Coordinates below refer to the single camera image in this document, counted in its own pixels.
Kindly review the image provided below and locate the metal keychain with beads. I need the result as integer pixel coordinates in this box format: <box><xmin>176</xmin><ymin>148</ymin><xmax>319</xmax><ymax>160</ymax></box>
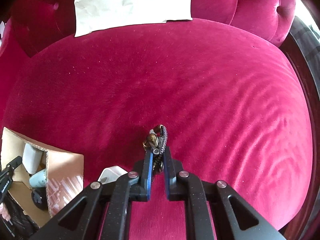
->
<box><xmin>143</xmin><ymin>125</ymin><xmax>168</xmax><ymax>175</ymax></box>

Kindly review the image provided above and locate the brown cardboard box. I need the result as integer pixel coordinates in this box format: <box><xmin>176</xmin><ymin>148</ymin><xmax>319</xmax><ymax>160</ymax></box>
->
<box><xmin>1</xmin><ymin>127</ymin><xmax>84</xmax><ymax>227</ymax></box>

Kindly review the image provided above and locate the glossy black round device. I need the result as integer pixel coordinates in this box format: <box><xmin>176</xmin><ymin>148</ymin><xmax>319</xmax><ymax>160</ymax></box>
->
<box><xmin>31</xmin><ymin>187</ymin><xmax>48</xmax><ymax>211</ymax></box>

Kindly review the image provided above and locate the magenta velvet armchair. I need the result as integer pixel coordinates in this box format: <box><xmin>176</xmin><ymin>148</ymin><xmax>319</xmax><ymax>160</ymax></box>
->
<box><xmin>1</xmin><ymin>0</ymin><xmax>313</xmax><ymax>229</ymax></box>

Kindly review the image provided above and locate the white paper sheet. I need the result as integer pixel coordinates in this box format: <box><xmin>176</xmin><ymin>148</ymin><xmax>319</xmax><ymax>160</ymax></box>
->
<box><xmin>74</xmin><ymin>0</ymin><xmax>191</xmax><ymax>37</ymax></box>

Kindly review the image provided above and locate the white USB wall charger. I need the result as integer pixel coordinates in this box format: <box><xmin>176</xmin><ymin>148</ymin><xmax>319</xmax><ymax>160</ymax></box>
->
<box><xmin>22</xmin><ymin>144</ymin><xmax>43</xmax><ymax>174</ymax></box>

